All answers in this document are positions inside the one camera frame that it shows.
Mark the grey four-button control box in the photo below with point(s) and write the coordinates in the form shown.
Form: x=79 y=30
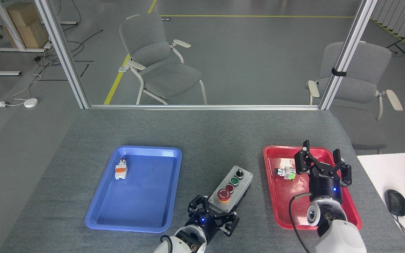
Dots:
x=244 y=179

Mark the silver aluminium cross rail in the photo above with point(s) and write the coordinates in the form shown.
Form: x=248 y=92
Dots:
x=202 y=107

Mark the white side table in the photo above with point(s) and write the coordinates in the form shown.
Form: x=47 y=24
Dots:
x=392 y=172

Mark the black post clip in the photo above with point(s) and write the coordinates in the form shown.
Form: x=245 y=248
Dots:
x=339 y=72

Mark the white ribbed partition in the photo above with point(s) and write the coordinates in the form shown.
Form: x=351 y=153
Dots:
x=403 y=17

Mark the black computer mouse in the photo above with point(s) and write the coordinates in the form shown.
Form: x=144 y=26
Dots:
x=396 y=202

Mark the black-headed green switch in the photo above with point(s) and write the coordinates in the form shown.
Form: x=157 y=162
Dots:
x=286 y=172

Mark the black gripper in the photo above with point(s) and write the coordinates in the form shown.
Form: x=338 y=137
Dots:
x=204 y=223
x=325 y=186

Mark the grey chair with white armrests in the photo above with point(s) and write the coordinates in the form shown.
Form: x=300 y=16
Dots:
x=364 y=84
x=164 y=79

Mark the white floor socket plug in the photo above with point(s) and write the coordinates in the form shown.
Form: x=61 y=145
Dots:
x=1 y=104

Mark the white round floor device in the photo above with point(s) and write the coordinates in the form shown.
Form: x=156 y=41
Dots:
x=31 y=103

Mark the orange white push-button switch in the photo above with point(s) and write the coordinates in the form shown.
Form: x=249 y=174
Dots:
x=121 y=170

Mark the blue plastic tray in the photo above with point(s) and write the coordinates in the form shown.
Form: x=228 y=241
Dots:
x=142 y=196

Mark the white power strip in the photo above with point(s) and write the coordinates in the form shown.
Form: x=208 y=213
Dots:
x=48 y=45

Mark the brown cardboard box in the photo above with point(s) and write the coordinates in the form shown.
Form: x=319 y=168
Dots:
x=30 y=31

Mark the red plastic tray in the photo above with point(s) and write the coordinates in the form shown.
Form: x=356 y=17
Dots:
x=287 y=200

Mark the silver aluminium post with clip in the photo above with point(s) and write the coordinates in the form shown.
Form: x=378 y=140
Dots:
x=350 y=52

